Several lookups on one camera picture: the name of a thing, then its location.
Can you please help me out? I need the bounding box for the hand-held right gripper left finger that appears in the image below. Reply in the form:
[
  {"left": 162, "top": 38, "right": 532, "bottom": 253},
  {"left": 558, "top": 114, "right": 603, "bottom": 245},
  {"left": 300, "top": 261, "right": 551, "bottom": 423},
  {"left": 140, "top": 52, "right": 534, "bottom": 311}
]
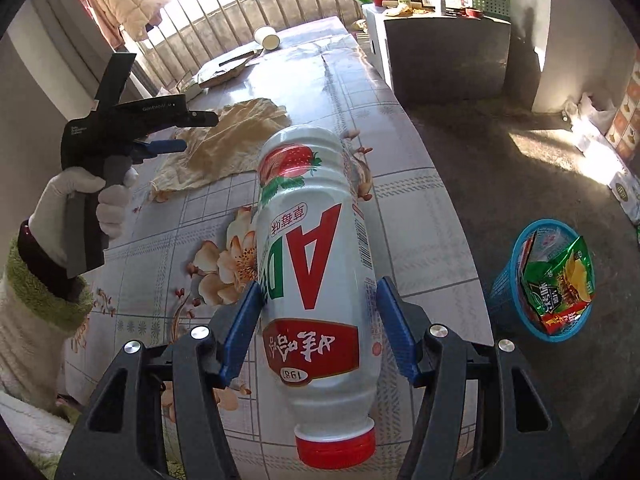
[{"left": 55, "top": 280, "right": 264, "bottom": 480}]

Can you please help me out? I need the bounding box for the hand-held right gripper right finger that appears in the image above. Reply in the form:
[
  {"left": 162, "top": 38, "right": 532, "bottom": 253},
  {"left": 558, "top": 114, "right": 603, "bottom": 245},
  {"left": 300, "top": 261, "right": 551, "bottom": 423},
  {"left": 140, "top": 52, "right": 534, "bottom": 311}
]
[{"left": 376, "top": 276, "right": 581, "bottom": 480}]

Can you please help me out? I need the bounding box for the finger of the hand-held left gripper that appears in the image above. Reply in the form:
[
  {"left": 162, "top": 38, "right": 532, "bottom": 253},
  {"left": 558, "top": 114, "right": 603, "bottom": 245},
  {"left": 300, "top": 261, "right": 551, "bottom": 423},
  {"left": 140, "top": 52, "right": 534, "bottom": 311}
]
[
  {"left": 131, "top": 140, "right": 189, "bottom": 164},
  {"left": 180, "top": 108, "right": 221, "bottom": 129}
]

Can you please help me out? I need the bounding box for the white bottle with red cap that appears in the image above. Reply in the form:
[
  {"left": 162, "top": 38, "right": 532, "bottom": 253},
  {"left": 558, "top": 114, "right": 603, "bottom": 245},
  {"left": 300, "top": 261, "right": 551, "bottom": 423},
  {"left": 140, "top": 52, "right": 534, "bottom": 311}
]
[{"left": 254, "top": 125, "right": 377, "bottom": 471}]

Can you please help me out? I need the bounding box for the blue plastic bin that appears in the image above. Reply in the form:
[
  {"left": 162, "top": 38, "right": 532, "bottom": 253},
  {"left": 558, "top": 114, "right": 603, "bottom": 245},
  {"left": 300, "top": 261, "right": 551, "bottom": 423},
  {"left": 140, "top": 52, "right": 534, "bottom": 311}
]
[{"left": 487, "top": 219, "right": 596, "bottom": 343}]

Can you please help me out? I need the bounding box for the green snack bag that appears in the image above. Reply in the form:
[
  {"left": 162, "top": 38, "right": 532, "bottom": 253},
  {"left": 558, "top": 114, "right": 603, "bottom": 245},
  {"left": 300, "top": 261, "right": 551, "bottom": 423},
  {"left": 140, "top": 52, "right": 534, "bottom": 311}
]
[{"left": 520, "top": 235, "right": 596, "bottom": 317}]

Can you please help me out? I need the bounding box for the large red snack bag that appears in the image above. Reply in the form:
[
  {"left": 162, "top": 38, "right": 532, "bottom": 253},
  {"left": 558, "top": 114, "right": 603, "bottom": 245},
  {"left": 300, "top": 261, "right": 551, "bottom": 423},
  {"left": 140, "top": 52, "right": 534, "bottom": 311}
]
[{"left": 520, "top": 229, "right": 592, "bottom": 337}]

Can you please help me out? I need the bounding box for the person's left forearm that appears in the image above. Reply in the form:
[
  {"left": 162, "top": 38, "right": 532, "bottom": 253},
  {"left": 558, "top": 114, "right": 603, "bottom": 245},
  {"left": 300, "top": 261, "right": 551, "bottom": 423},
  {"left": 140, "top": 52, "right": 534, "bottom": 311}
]
[{"left": 0, "top": 220, "right": 96, "bottom": 411}]

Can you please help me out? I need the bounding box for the person's left hand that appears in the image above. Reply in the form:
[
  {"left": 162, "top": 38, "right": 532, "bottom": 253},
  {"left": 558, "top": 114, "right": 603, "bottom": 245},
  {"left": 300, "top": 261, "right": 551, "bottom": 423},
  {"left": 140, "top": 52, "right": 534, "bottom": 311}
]
[{"left": 28, "top": 166, "right": 140, "bottom": 267}]

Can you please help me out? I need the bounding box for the beige crumpled cloth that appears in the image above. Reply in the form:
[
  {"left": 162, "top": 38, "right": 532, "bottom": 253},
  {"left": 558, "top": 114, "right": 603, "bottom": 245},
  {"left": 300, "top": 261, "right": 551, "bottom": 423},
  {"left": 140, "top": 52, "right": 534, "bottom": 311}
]
[{"left": 150, "top": 99, "right": 292, "bottom": 203}]

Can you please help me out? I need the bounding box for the flat cardboard box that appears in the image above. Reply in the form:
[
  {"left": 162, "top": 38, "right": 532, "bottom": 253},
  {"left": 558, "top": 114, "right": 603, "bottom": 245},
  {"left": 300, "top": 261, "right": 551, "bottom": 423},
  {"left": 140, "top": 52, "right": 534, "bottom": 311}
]
[{"left": 197, "top": 47, "right": 263, "bottom": 88}]

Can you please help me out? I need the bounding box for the floral tablecloth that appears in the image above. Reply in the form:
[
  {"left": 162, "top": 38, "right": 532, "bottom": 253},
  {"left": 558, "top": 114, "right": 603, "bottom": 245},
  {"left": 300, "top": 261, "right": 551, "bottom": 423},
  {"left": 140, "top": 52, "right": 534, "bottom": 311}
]
[{"left": 55, "top": 16, "right": 496, "bottom": 411}]

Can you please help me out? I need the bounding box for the white paper cup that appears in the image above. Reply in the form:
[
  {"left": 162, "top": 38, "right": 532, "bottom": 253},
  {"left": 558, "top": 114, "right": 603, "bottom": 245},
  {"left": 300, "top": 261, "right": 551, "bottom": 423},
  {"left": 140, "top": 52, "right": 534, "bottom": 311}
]
[{"left": 253, "top": 25, "right": 282, "bottom": 52}]

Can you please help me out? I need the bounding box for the window railing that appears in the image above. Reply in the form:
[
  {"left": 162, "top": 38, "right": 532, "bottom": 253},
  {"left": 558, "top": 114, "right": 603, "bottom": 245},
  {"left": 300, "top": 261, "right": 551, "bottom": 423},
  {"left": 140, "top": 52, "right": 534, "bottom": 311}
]
[{"left": 130, "top": 0, "right": 381, "bottom": 91}]

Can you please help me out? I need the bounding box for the white cardboard box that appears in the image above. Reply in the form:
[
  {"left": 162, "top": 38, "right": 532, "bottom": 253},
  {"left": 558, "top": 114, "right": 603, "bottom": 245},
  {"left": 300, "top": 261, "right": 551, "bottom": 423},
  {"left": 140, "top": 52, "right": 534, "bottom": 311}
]
[{"left": 362, "top": 4, "right": 393, "bottom": 78}]

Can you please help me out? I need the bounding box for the grey cabinet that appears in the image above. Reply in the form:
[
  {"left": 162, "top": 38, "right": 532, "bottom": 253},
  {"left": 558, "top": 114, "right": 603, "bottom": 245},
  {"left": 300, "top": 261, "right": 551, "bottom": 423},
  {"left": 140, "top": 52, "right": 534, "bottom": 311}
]
[{"left": 382, "top": 12, "right": 513, "bottom": 106}]

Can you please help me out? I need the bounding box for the white printed carton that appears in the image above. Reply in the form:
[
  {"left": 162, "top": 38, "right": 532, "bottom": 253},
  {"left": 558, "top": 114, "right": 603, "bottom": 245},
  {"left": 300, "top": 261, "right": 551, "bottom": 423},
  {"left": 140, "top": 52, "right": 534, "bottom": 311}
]
[{"left": 607, "top": 170, "right": 640, "bottom": 226}]

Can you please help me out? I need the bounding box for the tile print panel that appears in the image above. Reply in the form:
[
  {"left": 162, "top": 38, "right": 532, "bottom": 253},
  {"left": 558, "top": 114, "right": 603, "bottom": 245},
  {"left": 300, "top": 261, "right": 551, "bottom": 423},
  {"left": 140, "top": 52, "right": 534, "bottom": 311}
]
[{"left": 607, "top": 47, "right": 640, "bottom": 161}]

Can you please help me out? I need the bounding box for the green plastic basket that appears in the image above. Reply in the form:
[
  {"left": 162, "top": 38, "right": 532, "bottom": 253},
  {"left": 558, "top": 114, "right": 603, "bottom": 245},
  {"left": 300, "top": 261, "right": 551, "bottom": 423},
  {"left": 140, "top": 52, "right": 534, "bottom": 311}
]
[{"left": 470, "top": 0, "right": 512, "bottom": 20}]

